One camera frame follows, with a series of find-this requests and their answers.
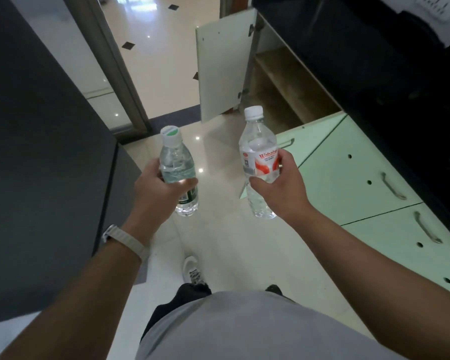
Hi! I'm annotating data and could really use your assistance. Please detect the person's black trousers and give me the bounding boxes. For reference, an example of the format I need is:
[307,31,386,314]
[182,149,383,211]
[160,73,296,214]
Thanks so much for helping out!
[140,282,297,344]

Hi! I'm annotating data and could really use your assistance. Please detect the person's right forearm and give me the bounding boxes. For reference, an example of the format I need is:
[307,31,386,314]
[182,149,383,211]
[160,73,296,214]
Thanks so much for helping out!
[290,205,450,360]

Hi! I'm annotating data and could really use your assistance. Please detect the person's left forearm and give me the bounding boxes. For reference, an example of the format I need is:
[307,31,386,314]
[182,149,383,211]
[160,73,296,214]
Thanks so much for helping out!
[0,239,143,360]

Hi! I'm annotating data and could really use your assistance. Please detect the hinged cabinet door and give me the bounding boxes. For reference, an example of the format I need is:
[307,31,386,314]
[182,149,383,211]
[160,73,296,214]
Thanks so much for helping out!
[195,7,258,123]
[239,112,349,199]

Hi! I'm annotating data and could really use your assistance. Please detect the white-capped green label water bottle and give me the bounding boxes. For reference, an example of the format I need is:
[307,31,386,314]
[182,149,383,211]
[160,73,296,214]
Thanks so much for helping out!
[158,125,200,217]

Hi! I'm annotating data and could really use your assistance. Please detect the person's right hand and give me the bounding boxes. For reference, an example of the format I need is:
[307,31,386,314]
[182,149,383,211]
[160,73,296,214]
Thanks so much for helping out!
[247,148,318,228]

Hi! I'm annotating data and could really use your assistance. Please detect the glass sliding door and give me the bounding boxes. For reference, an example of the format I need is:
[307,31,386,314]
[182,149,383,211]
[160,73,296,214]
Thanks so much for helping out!
[7,0,153,141]

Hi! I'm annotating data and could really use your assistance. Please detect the smartwatch with white band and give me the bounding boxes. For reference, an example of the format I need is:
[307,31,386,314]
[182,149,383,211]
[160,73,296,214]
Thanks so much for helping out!
[101,224,151,264]

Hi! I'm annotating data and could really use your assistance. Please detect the white wall power outlet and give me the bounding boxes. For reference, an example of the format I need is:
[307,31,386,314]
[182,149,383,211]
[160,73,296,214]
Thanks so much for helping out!
[414,0,450,22]

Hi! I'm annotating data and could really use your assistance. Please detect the person's grey shirt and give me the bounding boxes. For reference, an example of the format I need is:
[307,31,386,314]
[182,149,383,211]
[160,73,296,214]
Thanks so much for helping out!
[134,290,410,360]

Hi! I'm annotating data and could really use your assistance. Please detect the black gas stove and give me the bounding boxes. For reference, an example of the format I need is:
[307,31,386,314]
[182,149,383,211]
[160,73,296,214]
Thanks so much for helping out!
[371,37,450,169]

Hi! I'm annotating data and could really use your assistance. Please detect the person's left hand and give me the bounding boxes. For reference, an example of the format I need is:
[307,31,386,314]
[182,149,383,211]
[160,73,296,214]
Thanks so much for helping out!
[121,157,200,246]

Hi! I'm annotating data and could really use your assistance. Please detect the person's white left shoe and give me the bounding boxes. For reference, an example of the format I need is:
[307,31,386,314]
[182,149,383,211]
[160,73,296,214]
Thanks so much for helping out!
[182,255,207,288]

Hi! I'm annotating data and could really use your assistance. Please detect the red label water bottle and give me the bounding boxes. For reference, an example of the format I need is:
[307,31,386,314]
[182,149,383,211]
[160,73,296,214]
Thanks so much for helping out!
[238,105,279,220]

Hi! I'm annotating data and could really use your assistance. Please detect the dark door threshold strip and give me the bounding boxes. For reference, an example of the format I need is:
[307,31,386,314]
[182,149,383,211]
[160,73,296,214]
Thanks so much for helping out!
[149,104,203,136]

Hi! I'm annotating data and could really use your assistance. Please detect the beige tiled floor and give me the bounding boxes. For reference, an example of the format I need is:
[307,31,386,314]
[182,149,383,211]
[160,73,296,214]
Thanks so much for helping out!
[0,0,376,360]

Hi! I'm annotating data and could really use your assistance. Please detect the black countertop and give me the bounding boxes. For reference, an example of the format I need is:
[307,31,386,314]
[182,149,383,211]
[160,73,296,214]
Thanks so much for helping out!
[251,0,450,249]

